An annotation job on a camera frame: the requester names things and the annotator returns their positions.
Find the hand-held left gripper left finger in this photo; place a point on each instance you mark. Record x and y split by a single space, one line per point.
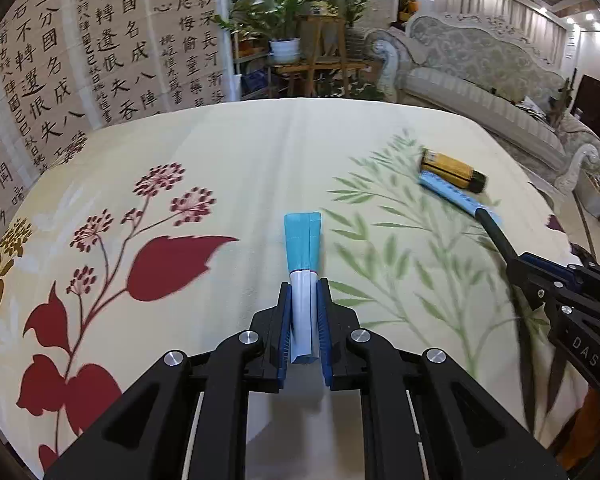
282 337

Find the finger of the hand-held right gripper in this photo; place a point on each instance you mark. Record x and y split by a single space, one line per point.
555 266
527 280

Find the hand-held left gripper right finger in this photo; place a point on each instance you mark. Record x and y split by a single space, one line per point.
325 337

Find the blue and white packet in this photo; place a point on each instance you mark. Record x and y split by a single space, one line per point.
302 260

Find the person's right forearm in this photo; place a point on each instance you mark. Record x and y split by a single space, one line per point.
595 430

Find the yellow bottle with black cap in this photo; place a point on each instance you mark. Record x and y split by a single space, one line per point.
452 167

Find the magazine on sofa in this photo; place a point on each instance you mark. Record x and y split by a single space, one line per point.
532 111

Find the dark door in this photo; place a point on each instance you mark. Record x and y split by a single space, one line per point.
597 105

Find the ornate cream sofa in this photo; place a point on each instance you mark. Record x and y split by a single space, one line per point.
480 90

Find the floral printed blanket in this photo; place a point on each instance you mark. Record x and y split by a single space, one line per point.
205 160

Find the small low green plant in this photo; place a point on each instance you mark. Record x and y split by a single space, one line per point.
360 92

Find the blue crate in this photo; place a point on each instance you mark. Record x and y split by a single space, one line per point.
256 85

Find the wooden plant stand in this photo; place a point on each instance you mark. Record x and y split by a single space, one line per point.
325 65

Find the leafy plant in white pot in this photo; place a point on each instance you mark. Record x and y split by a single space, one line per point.
285 51

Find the calligraphy folding screen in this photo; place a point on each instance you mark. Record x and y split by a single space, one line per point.
80 60

